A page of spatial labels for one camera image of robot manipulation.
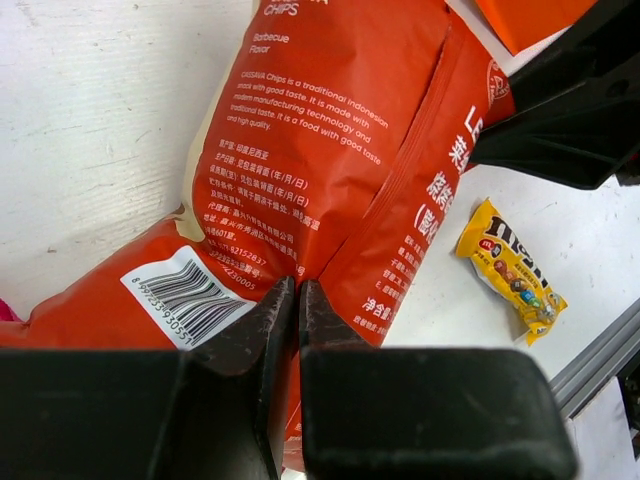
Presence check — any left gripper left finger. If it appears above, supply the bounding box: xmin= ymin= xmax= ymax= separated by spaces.
xmin=1 ymin=277 xmax=295 ymax=479

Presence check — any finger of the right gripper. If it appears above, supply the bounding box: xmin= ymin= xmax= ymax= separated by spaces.
xmin=472 ymin=1 xmax=639 ymax=189

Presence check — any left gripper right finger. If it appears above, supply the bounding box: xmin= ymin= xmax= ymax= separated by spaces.
xmin=299 ymin=281 xmax=578 ymax=479

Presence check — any yellow candy packet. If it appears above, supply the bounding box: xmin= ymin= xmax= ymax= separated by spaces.
xmin=455 ymin=199 xmax=568 ymax=346

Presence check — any red chips bag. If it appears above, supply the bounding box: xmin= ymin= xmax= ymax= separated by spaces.
xmin=0 ymin=0 xmax=517 ymax=471

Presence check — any pink snack packet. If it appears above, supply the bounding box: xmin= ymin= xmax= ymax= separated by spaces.
xmin=0 ymin=300 xmax=23 ymax=328

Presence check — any orange paper bag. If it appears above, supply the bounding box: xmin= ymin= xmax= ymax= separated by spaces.
xmin=476 ymin=0 xmax=596 ymax=55

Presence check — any aluminium table rail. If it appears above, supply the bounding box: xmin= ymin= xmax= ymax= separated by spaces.
xmin=550 ymin=300 xmax=639 ymax=418

